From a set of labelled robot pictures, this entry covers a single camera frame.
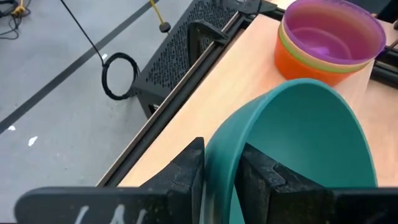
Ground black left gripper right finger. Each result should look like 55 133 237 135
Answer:
234 142 398 224

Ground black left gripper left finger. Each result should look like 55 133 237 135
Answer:
13 137 206 224

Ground teal plastic bowl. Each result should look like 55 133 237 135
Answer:
200 77 379 224

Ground orange plastic bowl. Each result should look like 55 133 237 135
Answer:
273 27 373 88

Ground green plastic bowl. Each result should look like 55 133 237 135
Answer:
279 21 379 71

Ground purple plastic bowl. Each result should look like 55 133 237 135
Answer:
282 0 387 66

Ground black perforated control box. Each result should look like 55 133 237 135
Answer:
132 0 250 119

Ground black aluminium table frame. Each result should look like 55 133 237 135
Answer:
96 0 398 188

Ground black floor cable with coil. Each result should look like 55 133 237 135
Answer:
58 0 141 101

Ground yellow floor cable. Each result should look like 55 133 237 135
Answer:
148 0 172 34

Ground tangled floor cables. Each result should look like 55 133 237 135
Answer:
0 0 32 40

